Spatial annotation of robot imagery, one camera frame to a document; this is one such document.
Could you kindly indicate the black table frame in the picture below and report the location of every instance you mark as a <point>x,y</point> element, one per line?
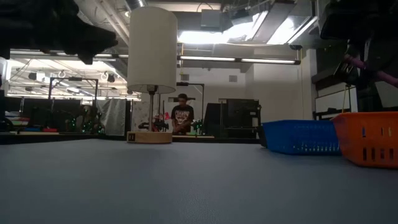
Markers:
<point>62,137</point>

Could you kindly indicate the grey panel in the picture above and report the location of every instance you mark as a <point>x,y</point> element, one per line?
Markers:
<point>387,95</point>

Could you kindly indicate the person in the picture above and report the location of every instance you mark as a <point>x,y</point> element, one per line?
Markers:
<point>88,121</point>
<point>183,116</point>

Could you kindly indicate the orange plastic basket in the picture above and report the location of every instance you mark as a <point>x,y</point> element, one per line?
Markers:
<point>370,140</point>

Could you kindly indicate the small black robot arm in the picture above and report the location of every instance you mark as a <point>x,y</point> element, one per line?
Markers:
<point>198,125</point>
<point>157,124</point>

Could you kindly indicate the purple crayon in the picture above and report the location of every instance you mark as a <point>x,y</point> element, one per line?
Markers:
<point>384,75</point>

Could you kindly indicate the grey curtain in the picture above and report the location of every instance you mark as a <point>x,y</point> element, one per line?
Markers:
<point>113,116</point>

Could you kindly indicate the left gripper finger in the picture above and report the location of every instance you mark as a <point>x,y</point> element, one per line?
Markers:
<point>96,37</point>
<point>86,58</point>

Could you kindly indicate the white shade wooden base lamp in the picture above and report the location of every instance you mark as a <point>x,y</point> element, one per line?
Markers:
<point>151,49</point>

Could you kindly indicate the round silver air duct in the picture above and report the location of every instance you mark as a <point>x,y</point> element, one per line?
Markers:
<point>115,18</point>

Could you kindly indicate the black gantry frame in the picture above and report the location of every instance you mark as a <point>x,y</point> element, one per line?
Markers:
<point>74,79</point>

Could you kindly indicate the black cabinet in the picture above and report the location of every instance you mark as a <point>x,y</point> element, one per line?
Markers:
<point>233,118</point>

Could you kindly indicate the whiteboard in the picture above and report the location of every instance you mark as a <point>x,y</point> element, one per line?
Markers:
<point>335,101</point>

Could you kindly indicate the rectangular silver air duct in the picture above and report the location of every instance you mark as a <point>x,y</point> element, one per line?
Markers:
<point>280,25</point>

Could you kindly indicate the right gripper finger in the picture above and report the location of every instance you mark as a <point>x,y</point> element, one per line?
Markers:
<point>346,73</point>
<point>381,53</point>

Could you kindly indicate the blue plastic basket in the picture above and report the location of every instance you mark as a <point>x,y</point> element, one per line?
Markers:
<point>300,137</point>

